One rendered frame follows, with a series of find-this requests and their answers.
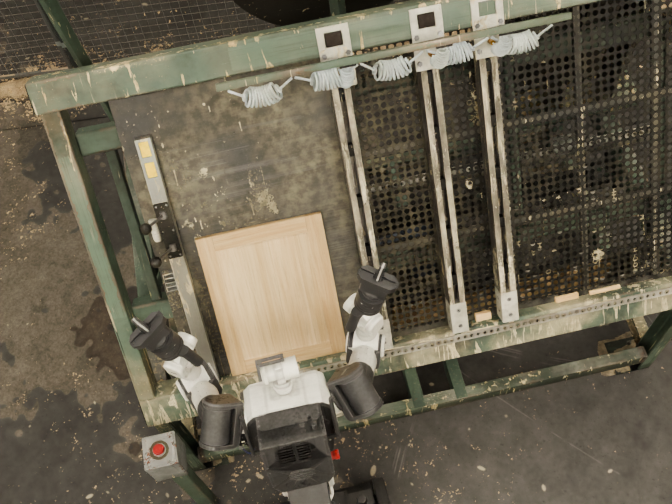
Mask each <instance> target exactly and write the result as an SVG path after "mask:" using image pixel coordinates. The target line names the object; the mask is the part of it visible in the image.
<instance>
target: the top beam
mask: <svg viewBox="0 0 672 504"><path fill-rule="evenodd" d="M597 1H601V0H503V10H504V20H508V19H513V18H518V17H523V16H528V15H533V14H538V13H543V12H548V11H552V10H557V9H562V8H567V7H572V6H577V5H582V4H587V3H592V2H597ZM435 4H441V9H442V18H443V28H444V33H445V32H449V31H454V30H459V29H464V28H469V27H472V19H471V8H470V0H410V1H405V2H400V3H395V4H390V5H385V6H380V7H375V8H370V9H365V10H360V11H355V12H350V13H345V14H340V15H335V16H330V17H326V18H321V19H316V20H311V21H306V22H301V23H296V24H291V25H286V26H281V27H276V28H271V29H266V30H261V31H256V32H251V33H246V34H241V35H236V36H231V37H226V38H221V39H216V40H211V41H206V42H201V43H196V44H191V45H187V46H182V47H177V48H172V49H167V50H162V51H157V52H152V53H147V54H142V55H137V56H132V57H127V58H122V59H117V60H112V61H107V62H102V63H97V64H92V65H87V66H82V67H77V68H72V69H67V70H62V71H57V72H52V73H48V74H43V75H38V76H33V77H31V78H30V79H29V80H28V81H27V83H26V84H25V89H26V92H27V95H28V98H29V101H30V104H31V106H32V109H33V112H34V114H36V115H43V114H47V113H52V112H57V111H62V110H67V109H72V108H77V107H82V106H87V105H92V104H97V103H101V102H106V101H111V100H116V99H121V98H126V97H131V96H136V95H141V94H146V93H150V92H155V91H160V90H165V89H170V88H175V87H180V86H185V85H190V84H195V83H199V82H204V81H209V80H214V79H219V78H224V77H229V76H234V75H239V74H244V73H248V72H253V71H258V70H263V69H268V68H273V67H278V66H283V65H288V64H293V63H297V62H302V61H307V60H312V59H317V58H320V55H319V50H318V44H317V38H316V33H315V29H316V28H321V27H326V26H331V25H336V24H341V23H346V22H347V23H348V28H349V34H350V40H351V47H352V51H356V50H361V49H366V48H371V47H376V46H381V45H386V44H391V43H396V42H400V41H405V40H410V39H412V35H411V28H410V20H409V12H408V10H410V9H415V8H420V7H425V6H430V5H435ZM478 8H479V17H481V16H485V15H490V14H495V13H496V9H495V0H487V1H482V2H478Z"/></svg>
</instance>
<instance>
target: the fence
mask: <svg viewBox="0 0 672 504"><path fill-rule="evenodd" d="M146 141H148V144H149V147H150V151H151V154H152V156H149V157H145V158H142V154H141V151H140V148H139V144H138V143H141V142H146ZM134 142H135V145H136V149H137V152H138V155H139V159H140V162H141V166H142V169H143V172H144V176H145V179H146V183H147V186H148V189H149V193H150V196H151V199H152V203H153V205H154V204H159V203H163V202H168V204H169V207H170V211H171V214H172V218H173V221H174V225H175V228H176V232H177V235H178V239H179V242H180V246H181V249H182V253H183V256H182V257H177V258H173V259H169V260H170V264H171V267H172V271H173V274H174V277H175V281H176V284H177V287H178V291H179V294H180V298H181V301H182V304H183V308H184V311H185V315H186V318H187V321H188V325H189V328H190V331H191V335H192V336H194V337H195V338H196V339H197V340H198V341H197V343H196V345H195V348H196V352H197V354H198V355H199V356H201V357H202V358H203V360H204V361H205V362H206V363H210V364H211V365H212V368H213V369H214V371H215V373H216V374H217V377H218V378H219V380H220V376H219V372H218V369H217V365H216V362H215V358H214V355H213V351H212V348H211V344H210V341H209V337H208V334H207V330H206V327H205V323H204V320H203V316H202V313H201V309H200V306H199V302H198V299H197V295H196V292H195V288H194V285H193V281H192V278H191V274H190V271H189V267H188V264H187V260H186V256H185V253H184V249H183V246H182V242H181V239H180V235H179V232H178V228H177V225H176V221H175V218H174V214H173V211H172V207H171V204H170V200H169V197H168V193H167V190H166V186H165V183H164V179H163V176H162V172H161V169H160V165H159V162H158V158H157V155H156V151H155V148H154V144H153V141H152V137H151V134H149V135H144V136H140V137H135V140H134ZM150 162H154V165H155V168H156V172H157V175H158V176H157V177H152V178H148V175H147V171H146V168H145V165H144V164H145V163H150Z"/></svg>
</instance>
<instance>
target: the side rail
mask: <svg viewBox="0 0 672 504"><path fill-rule="evenodd" d="M40 116H41V119H42V121H43V124H44V127H45V130H46V133H47V136H48V139H49V142H50V145H51V148H52V150H53V153H54V156H55V159H56V162H57V165H58V168H59V171H60V174H61V177H62V180H63V182H64V185H65V188H66V191H67V194H68V197H69V200H70V203H71V206H72V209H73V211H74V214H75V217H76V220H77V223H78V226H79V229H80V232H81V235H82V238H83V241H84V243H85V246H86V249H87V252H88V255H89V258H90V261H91V264H92V267H93V270H94V272H95V275H96V278H97V281H98V284H99V287H100V290H101V293H102V296H103V299H104V301H105V304H106V307H107V310H108V313H109V316H110V319H111V322H112V325H113V328H114V331H115V333H116V336H117V339H118V342H119V345H120V348H121V351H122V354H123V357H124V360H125V362H126V365H127V368H128V371H129V374H130V377H131V380H132V383H133V386H134V389H135V391H136V394H137V397H138V400H139V401H144V400H149V399H153V398H155V391H156V383H157V381H156V378H155V375H154V372H153V369H152V366H151V363H150V360H149V357H148V354H147V351H146V348H144V349H139V350H138V349H136V348H135V349H134V348H133V347H132V346H131V345H130V342H129V339H130V335H131V334H132V333H133V332H134V331H135V329H136V328H137V326H135V325H134V324H133V323H132V322H131V320H132V319H133V318H134V314H133V311H132V305H131V302H130V299H129V296H128V293H127V290H126V287H125V284H124V281H123V277H122V274H121V271H120V268H119V265H118V262H117V259H116V256H115V253H114V250H113V247H112V244H111V241H110V238H109V235H108V232H107V229H106V226H105V223H104V220H103V217H102V213H101V210H100V207H99V204H98V201H97V198H96V195H95V192H94V189H93V186H92V183H91V180H90V177H89V174H88V171H87V168H86V165H85V162H84V159H83V156H82V155H81V153H80V150H79V147H78V144H77V141H76V138H75V131H74V128H73V125H72V122H71V119H70V116H69V113H68V110H62V111H57V112H52V113H47V114H43V115H40Z"/></svg>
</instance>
